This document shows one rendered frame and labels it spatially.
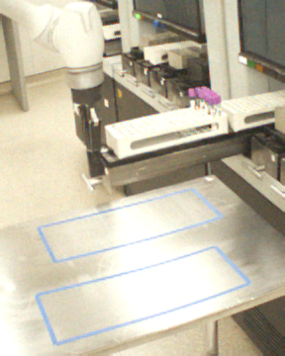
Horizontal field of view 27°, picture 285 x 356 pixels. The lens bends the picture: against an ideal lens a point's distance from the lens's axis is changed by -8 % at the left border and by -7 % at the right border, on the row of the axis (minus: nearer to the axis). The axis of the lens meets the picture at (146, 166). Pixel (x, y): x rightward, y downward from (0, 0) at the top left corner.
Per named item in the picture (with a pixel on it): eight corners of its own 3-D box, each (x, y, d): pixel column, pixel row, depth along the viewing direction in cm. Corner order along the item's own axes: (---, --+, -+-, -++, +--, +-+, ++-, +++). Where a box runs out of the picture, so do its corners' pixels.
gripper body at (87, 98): (106, 85, 142) (109, 122, 145) (95, 77, 149) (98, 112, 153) (75, 92, 139) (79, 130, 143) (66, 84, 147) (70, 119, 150)
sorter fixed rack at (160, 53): (213, 51, 239) (211, 38, 236) (225, 56, 230) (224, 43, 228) (144, 62, 230) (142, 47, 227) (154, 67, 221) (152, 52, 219)
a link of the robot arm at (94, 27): (113, 61, 139) (91, 52, 150) (108, 1, 133) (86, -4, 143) (70, 72, 135) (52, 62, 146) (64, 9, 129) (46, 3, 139)
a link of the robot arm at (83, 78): (96, 55, 147) (98, 77, 149) (61, 63, 144) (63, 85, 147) (107, 62, 139) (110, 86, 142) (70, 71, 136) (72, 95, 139)
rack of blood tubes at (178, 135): (212, 125, 167) (210, 103, 165) (229, 136, 159) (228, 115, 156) (106, 148, 158) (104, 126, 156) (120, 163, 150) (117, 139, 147)
